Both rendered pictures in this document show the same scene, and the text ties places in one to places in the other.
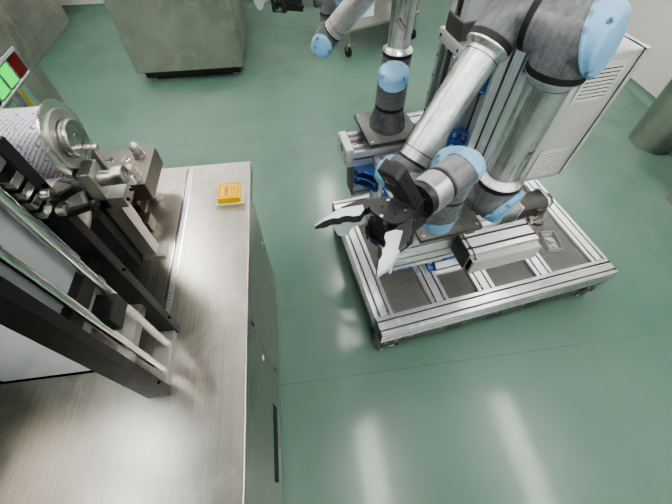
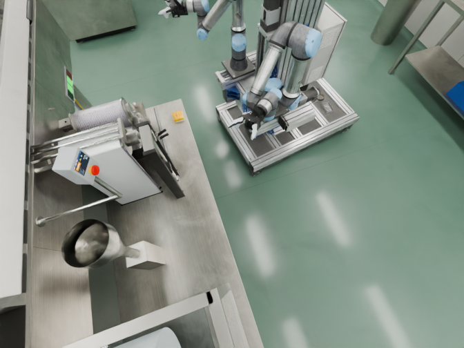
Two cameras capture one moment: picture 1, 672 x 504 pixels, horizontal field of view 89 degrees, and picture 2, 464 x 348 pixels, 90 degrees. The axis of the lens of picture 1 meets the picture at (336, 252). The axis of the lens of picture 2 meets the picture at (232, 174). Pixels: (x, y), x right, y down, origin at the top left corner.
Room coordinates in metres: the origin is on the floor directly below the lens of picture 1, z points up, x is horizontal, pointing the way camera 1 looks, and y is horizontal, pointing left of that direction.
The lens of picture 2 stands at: (-0.33, 0.13, 2.22)
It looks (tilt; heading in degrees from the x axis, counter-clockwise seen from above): 66 degrees down; 352
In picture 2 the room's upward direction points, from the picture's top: 4 degrees counter-clockwise
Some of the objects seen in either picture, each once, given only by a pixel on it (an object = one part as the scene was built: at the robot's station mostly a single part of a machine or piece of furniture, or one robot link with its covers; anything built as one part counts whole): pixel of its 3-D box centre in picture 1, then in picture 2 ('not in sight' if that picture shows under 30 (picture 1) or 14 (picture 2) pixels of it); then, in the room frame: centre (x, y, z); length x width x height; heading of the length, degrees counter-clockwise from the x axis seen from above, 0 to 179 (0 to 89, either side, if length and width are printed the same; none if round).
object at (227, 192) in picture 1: (229, 192); (177, 116); (0.77, 0.33, 0.91); 0.07 x 0.07 x 0.02; 8
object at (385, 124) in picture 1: (388, 113); (239, 59); (1.27, -0.21, 0.87); 0.15 x 0.15 x 0.10
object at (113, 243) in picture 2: not in sight; (91, 243); (-0.15, 0.55, 1.50); 0.14 x 0.14 x 0.06
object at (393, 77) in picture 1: (392, 84); (238, 45); (1.27, -0.22, 0.98); 0.13 x 0.12 x 0.14; 170
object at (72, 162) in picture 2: not in sight; (80, 166); (0.03, 0.50, 1.66); 0.07 x 0.07 x 0.10; 77
